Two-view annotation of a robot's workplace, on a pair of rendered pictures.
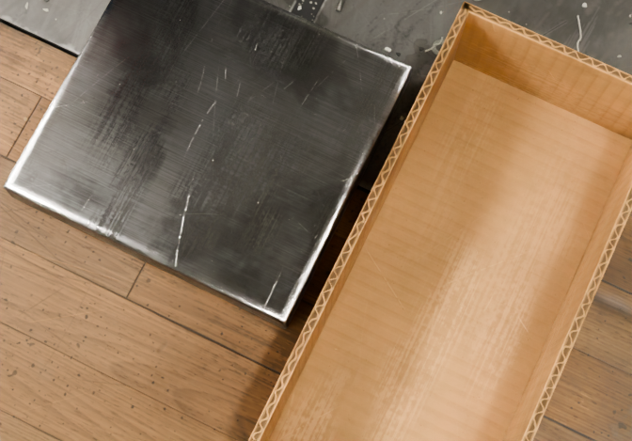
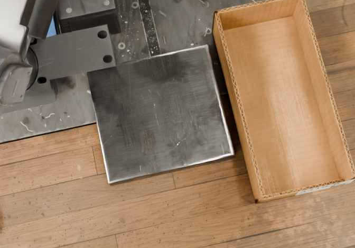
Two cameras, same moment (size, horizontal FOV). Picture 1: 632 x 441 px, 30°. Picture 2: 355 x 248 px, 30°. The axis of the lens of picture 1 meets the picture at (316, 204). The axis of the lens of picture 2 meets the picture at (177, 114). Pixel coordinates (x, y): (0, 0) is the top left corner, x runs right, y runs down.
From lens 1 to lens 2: 30 cm
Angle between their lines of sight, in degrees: 9
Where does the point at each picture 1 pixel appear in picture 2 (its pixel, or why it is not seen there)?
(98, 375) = (187, 219)
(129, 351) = (190, 204)
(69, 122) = (112, 146)
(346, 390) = (269, 162)
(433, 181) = (242, 76)
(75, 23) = (82, 113)
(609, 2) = not seen: outside the picture
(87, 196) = (139, 165)
